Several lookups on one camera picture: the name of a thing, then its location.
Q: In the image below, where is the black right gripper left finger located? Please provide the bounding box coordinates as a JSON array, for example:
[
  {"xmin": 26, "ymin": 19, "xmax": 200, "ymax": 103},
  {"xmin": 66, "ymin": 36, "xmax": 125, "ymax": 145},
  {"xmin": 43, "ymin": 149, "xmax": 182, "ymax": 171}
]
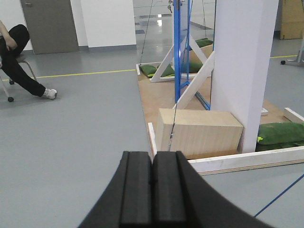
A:
[{"xmin": 80, "ymin": 151, "xmax": 152, "ymax": 228}]

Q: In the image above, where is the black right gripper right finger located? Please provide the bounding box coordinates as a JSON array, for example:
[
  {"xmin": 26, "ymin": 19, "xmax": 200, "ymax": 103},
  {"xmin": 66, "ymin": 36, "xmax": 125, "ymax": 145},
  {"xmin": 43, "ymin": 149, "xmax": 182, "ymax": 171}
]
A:
[{"xmin": 152, "ymin": 152, "xmax": 270, "ymax": 228}]

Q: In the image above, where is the blue door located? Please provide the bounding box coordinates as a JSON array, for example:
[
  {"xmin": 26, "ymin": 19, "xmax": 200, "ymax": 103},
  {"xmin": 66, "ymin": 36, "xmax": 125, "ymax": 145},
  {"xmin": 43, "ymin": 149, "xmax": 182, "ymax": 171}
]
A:
[{"xmin": 172, "ymin": 0, "xmax": 211, "ymax": 111}]

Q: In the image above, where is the grey room door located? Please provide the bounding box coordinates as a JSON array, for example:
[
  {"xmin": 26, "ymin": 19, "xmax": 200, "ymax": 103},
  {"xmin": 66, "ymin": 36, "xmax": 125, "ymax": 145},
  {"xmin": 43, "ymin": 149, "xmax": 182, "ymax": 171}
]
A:
[{"xmin": 20, "ymin": 0, "xmax": 79, "ymax": 54}]

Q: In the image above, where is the light wooden box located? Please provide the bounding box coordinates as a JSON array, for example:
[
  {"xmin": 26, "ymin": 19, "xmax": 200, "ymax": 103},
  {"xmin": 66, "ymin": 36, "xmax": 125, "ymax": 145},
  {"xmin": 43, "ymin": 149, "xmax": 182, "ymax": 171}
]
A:
[{"xmin": 155, "ymin": 108, "xmax": 243, "ymax": 159}]

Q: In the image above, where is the white wooden diagonal brace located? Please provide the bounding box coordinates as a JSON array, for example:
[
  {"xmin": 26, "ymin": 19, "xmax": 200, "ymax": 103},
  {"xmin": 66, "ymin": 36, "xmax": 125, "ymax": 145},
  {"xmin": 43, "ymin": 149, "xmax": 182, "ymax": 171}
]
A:
[{"xmin": 173, "ymin": 51, "xmax": 215, "ymax": 109}]

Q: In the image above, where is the plywood base platform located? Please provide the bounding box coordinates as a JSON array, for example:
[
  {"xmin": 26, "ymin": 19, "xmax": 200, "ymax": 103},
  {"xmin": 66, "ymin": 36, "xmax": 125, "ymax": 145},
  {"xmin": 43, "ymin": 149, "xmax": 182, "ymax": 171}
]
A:
[{"xmin": 137, "ymin": 62, "xmax": 304, "ymax": 176}]

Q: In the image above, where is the green sandbag near right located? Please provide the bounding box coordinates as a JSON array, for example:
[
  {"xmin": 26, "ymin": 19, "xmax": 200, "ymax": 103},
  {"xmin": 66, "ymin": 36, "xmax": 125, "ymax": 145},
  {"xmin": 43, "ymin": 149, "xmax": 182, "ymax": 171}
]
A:
[{"xmin": 256, "ymin": 122, "xmax": 304, "ymax": 152}]

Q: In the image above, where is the white far triangular brace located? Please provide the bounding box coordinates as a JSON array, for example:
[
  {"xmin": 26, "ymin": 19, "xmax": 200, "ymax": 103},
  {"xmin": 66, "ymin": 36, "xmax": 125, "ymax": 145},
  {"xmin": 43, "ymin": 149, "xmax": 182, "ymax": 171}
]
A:
[{"xmin": 150, "ymin": 35, "xmax": 213, "ymax": 82}]

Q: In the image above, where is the green sandbag far left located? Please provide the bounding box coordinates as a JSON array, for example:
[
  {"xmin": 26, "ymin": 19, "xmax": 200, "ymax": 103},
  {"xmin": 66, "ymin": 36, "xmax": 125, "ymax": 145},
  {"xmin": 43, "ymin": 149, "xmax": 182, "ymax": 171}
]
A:
[{"xmin": 140, "ymin": 65, "xmax": 157, "ymax": 78}]

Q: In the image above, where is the metal rolling chair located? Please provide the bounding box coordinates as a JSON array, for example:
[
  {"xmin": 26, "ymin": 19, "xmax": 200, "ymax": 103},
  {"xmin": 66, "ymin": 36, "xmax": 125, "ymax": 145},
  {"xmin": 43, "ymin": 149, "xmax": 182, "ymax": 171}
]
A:
[{"xmin": 0, "ymin": 52, "xmax": 40, "ymax": 96}]

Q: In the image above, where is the green sandbag on box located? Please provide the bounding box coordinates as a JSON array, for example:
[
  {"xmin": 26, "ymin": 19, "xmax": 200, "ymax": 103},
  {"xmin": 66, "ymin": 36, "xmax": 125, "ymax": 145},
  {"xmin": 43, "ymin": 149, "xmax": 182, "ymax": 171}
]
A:
[{"xmin": 195, "ymin": 38, "xmax": 213, "ymax": 48}]

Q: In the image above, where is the seated person in black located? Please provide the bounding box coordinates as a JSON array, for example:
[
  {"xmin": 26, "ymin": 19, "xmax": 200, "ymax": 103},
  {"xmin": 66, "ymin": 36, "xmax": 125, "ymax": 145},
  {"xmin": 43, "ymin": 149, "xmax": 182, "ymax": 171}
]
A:
[{"xmin": 0, "ymin": 23, "xmax": 57, "ymax": 99}]

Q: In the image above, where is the cardboard box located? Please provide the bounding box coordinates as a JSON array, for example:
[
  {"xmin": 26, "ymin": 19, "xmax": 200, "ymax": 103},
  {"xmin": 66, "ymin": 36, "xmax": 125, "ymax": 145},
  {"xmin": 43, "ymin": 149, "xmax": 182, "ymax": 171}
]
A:
[{"xmin": 280, "ymin": 0, "xmax": 304, "ymax": 40}]

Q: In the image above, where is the white left base rail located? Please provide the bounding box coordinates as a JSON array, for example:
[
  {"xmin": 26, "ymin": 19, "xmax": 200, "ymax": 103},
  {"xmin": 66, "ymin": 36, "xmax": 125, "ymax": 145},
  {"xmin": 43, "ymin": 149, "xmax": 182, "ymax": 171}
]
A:
[{"xmin": 148, "ymin": 123, "xmax": 157, "ymax": 161}]

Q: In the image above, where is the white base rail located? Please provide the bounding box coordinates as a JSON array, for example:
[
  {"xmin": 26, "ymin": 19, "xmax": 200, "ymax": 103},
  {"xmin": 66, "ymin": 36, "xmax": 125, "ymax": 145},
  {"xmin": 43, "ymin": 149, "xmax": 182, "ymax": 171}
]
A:
[
  {"xmin": 189, "ymin": 146, "xmax": 304, "ymax": 175},
  {"xmin": 148, "ymin": 123, "xmax": 157, "ymax": 161}
]

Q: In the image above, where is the dark thin cable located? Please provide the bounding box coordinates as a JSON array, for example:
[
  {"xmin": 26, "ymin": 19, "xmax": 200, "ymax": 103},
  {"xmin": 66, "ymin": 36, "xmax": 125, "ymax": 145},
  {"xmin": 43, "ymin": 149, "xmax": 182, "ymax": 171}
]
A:
[{"xmin": 167, "ymin": 102, "xmax": 178, "ymax": 152}]

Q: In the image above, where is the white front base rail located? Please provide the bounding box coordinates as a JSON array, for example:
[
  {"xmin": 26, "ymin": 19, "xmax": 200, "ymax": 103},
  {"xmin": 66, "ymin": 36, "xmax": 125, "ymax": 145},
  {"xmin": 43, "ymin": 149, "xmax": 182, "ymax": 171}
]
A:
[{"xmin": 189, "ymin": 146, "xmax": 304, "ymax": 175}]

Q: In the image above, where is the blue rope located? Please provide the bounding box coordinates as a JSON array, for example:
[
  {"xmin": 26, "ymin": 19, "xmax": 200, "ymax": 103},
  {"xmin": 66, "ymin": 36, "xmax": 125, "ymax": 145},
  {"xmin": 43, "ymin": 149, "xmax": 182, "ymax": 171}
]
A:
[{"xmin": 253, "ymin": 173, "xmax": 304, "ymax": 218}]

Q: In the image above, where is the white wall panel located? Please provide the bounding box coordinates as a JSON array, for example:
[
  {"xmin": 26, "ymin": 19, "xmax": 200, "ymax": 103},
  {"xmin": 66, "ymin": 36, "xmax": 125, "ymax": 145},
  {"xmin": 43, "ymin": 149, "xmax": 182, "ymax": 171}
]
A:
[{"xmin": 211, "ymin": 0, "xmax": 278, "ymax": 153}]

